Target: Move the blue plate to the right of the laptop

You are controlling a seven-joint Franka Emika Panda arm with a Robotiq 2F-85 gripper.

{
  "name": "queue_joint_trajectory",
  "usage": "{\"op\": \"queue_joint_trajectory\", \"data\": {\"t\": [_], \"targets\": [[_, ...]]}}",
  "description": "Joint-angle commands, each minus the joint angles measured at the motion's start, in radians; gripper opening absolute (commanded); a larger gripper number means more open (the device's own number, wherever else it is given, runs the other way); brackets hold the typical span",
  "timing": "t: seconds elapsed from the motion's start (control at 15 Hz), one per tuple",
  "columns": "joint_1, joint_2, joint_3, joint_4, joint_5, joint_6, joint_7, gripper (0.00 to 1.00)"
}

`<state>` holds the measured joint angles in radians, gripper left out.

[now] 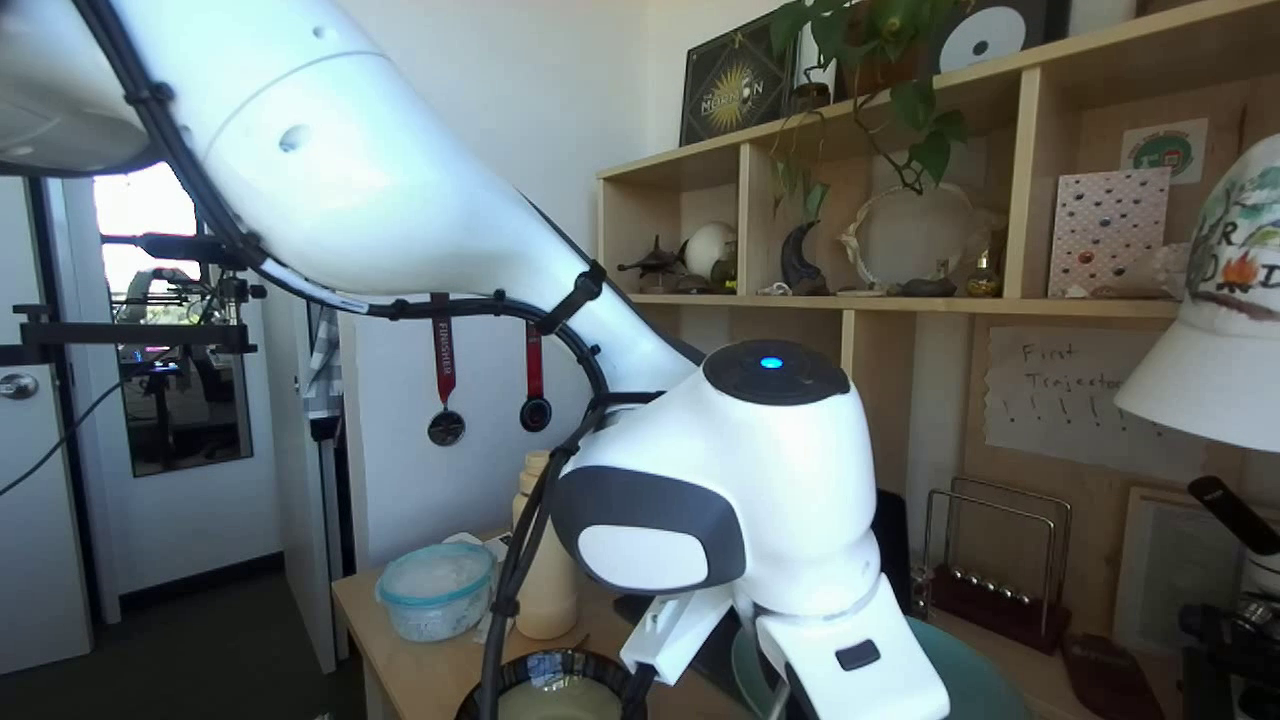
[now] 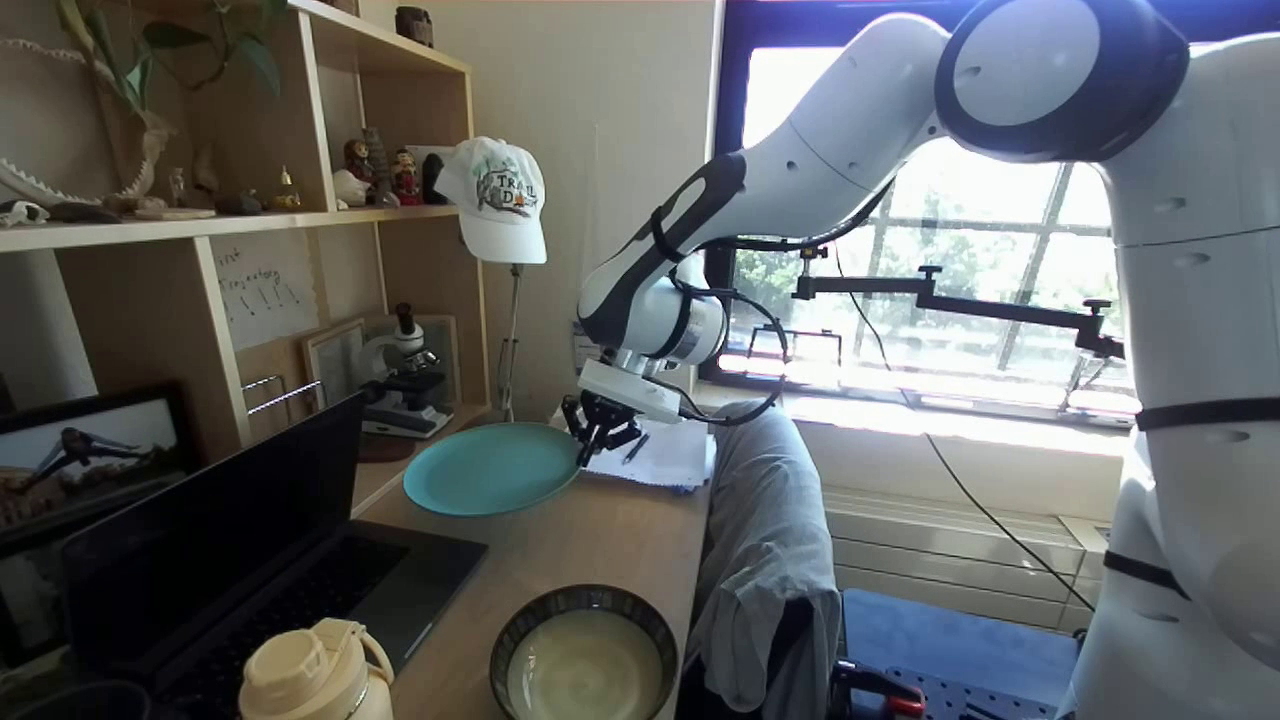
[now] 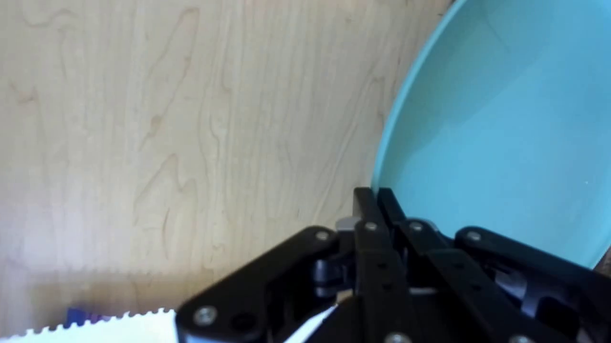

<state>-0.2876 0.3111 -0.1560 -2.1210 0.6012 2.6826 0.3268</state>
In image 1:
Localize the green tree drawing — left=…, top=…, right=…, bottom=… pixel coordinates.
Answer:
left=1120, top=117, right=1212, bottom=190

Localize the framed white disc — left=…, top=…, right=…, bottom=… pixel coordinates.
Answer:
left=931, top=0, right=1072, bottom=75

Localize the black camera stand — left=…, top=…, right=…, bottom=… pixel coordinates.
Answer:
left=0, top=233, right=267, bottom=374

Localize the wooden shelf unit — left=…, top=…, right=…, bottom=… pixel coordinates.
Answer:
left=594, top=0, right=1280, bottom=671

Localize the white sphere ornament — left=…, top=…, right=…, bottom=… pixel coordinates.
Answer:
left=680, top=220, right=739, bottom=284

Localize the dark animal figurine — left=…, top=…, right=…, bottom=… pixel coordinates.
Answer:
left=616, top=233, right=692, bottom=292

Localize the black hanging utensil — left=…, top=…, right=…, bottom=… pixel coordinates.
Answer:
left=517, top=322, right=556, bottom=435

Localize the white dotted card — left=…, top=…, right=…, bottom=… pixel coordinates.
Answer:
left=1043, top=163, right=1177, bottom=301

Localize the dark framed yellow artwork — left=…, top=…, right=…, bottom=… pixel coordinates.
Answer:
left=675, top=14, right=791, bottom=149

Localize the white printed baseball cap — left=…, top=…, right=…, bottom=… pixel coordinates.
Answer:
left=1113, top=132, right=1280, bottom=456

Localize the light framed picture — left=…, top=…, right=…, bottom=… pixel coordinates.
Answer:
left=1107, top=483, right=1259, bottom=661

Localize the green trailing plant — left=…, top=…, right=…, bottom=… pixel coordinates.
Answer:
left=766, top=0, right=976, bottom=203

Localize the handwritten note sheet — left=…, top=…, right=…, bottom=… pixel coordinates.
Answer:
left=980, top=323, right=1209, bottom=481

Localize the black and white microscope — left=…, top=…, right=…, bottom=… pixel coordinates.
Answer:
left=1177, top=472, right=1280, bottom=720

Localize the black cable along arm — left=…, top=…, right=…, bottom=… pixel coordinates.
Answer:
left=71, top=0, right=674, bottom=720

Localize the Newton's cradle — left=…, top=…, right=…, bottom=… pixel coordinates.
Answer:
left=925, top=477, right=1079, bottom=653

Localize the clear container with teal lid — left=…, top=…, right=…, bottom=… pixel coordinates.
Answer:
left=371, top=537, right=500, bottom=646

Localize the dark bowl with cream inside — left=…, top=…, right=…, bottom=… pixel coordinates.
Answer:
left=457, top=647, right=650, bottom=720

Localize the red strap with black end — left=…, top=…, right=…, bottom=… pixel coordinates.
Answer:
left=425, top=292, right=473, bottom=451

